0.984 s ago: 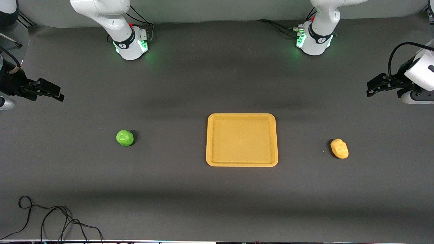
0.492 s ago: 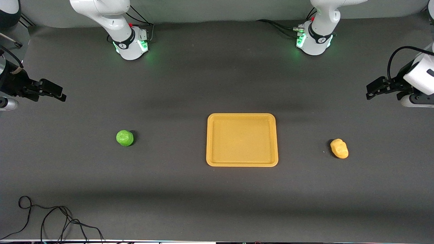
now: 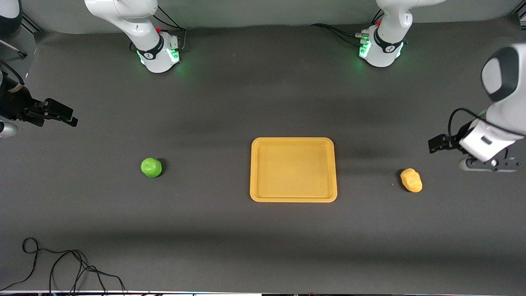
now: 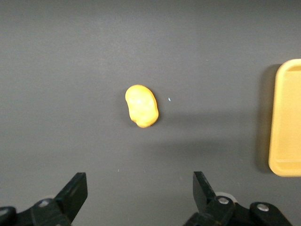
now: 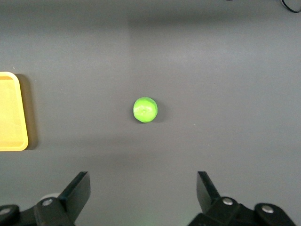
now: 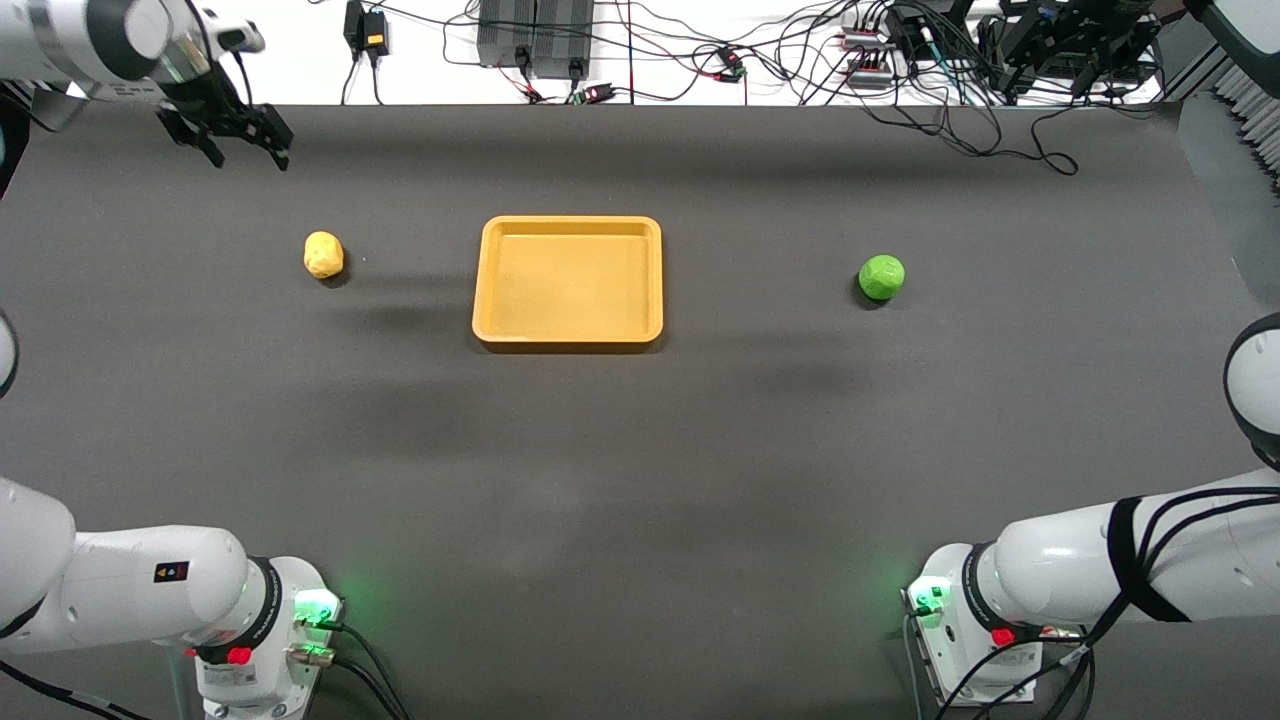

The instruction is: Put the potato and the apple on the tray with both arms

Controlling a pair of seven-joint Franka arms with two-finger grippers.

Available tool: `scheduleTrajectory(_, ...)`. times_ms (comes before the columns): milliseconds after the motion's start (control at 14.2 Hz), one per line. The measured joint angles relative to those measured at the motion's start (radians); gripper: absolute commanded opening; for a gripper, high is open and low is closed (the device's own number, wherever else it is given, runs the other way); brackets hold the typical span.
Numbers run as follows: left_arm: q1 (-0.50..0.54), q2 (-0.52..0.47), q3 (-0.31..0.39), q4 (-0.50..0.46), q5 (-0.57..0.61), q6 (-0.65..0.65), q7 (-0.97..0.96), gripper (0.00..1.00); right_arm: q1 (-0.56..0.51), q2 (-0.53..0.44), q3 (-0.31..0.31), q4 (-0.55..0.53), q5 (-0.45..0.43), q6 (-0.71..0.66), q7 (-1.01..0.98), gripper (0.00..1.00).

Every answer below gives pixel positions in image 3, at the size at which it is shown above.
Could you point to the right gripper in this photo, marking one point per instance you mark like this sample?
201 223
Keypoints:
15 106

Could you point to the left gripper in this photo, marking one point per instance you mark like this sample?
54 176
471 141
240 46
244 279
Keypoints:
451 141

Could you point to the yellow potato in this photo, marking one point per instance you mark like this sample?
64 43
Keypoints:
411 180

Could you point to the green apple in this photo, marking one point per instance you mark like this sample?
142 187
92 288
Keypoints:
151 167

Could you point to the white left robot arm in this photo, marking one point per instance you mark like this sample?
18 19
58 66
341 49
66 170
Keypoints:
390 45

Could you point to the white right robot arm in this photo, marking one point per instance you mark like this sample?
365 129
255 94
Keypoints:
135 24

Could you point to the yellow plastic tray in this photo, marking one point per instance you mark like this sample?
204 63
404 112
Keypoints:
292 169

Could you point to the aluminium frame rail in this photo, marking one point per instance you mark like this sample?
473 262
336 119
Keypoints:
31 22
518 19

